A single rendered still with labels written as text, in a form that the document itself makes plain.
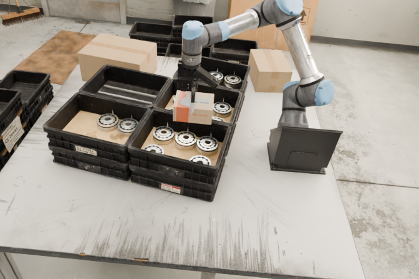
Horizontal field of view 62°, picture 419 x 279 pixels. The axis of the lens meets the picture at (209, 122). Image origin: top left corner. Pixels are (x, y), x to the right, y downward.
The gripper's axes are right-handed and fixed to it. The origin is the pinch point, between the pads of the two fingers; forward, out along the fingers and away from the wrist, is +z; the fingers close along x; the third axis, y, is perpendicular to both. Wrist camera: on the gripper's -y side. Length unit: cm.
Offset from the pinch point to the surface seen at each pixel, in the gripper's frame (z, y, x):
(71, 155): 30, 54, 7
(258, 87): 36, -37, -75
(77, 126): 27, 57, -9
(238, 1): 59, -27, -296
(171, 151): 26.8, 9.0, 1.8
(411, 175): 111, -173, -84
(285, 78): 29, -53, -78
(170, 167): 23.0, 7.5, 15.7
